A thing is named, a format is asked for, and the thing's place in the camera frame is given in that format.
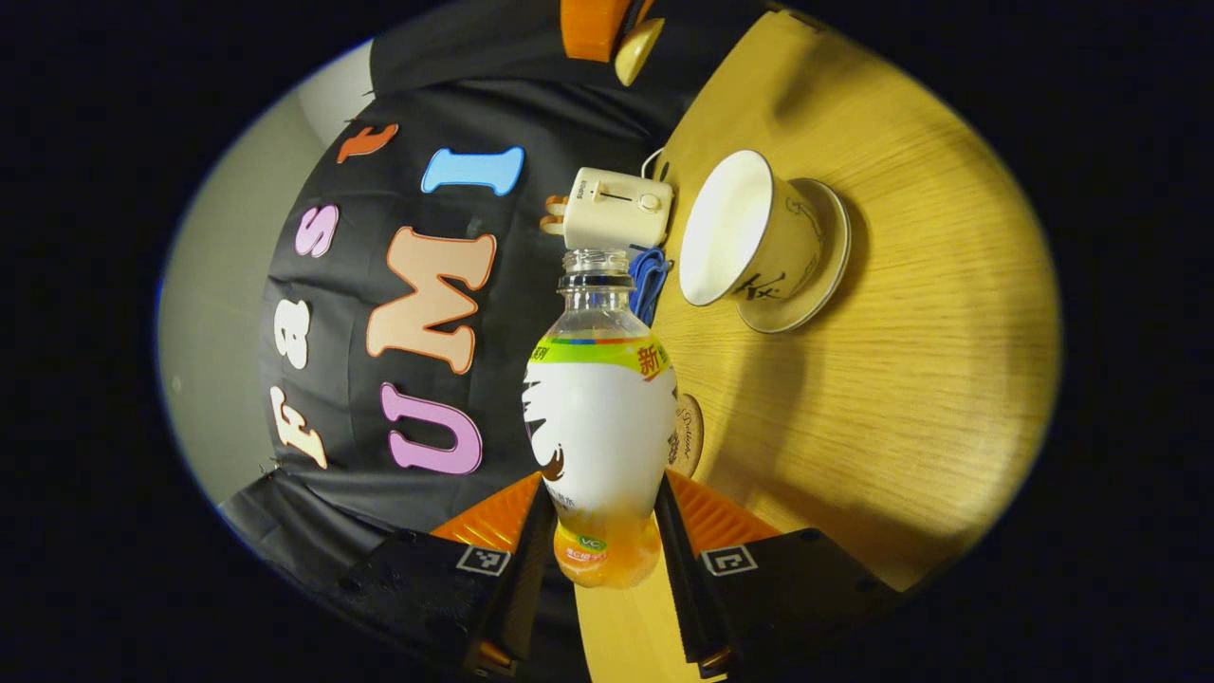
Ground round cork coaster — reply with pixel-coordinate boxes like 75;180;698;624
666;393;706;479

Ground cream ceramic saucer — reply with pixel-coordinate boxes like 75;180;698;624
735;176;854;335

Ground white toaster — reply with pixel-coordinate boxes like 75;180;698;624
562;166;676;252

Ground black backdrop cloth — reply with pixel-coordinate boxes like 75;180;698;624
216;0;790;627

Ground cream ceramic teacup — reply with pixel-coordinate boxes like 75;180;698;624
678;149;825;308

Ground white label water bottle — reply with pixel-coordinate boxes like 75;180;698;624
521;249;681;591

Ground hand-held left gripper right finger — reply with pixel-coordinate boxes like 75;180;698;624
653;471;904;680

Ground cream teacup lid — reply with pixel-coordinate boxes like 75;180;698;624
614;17;668;88

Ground folded blue towel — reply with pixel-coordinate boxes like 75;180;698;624
627;245;673;329

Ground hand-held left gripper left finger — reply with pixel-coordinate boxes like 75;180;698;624
334;471;560;680

